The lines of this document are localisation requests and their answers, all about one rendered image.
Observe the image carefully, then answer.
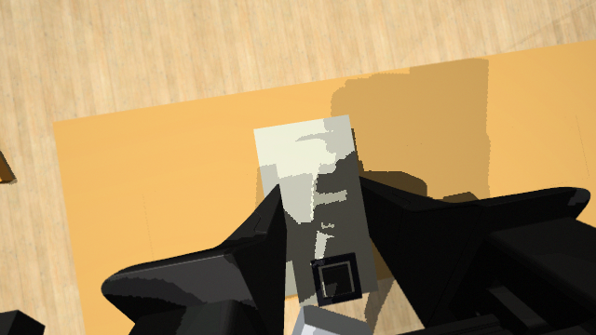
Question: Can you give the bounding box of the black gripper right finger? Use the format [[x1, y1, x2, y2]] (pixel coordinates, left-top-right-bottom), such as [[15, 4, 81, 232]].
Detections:
[[359, 176, 591, 328]]

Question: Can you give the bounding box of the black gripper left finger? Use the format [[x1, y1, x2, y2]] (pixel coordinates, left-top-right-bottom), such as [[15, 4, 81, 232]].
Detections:
[[101, 184, 287, 335]]

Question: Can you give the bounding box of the orange panel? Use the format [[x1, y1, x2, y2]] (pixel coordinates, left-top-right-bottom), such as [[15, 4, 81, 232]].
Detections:
[[53, 40, 596, 335]]

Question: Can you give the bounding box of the orange long thin bar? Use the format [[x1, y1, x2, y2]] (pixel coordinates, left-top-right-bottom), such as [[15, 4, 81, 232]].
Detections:
[[0, 156, 14, 184]]

